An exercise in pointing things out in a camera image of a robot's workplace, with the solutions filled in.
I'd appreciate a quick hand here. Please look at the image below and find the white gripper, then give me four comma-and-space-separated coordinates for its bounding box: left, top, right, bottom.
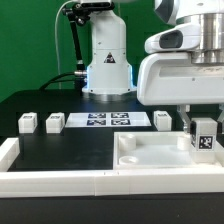
137, 23, 224, 135

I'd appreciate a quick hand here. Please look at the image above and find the white square table top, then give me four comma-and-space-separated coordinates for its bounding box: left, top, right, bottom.
113, 132, 224, 170

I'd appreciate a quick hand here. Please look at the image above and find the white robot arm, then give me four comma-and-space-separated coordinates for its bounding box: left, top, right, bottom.
80, 0, 224, 115

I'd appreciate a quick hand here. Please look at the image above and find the white AprilTag base sheet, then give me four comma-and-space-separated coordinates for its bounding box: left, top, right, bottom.
66, 112, 151, 128

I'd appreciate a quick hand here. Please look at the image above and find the white U-shaped obstacle fence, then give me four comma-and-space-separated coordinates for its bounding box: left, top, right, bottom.
0, 138, 224, 198

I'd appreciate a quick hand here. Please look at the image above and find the black cable bundle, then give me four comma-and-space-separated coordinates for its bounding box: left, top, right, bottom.
39, 71, 88, 92

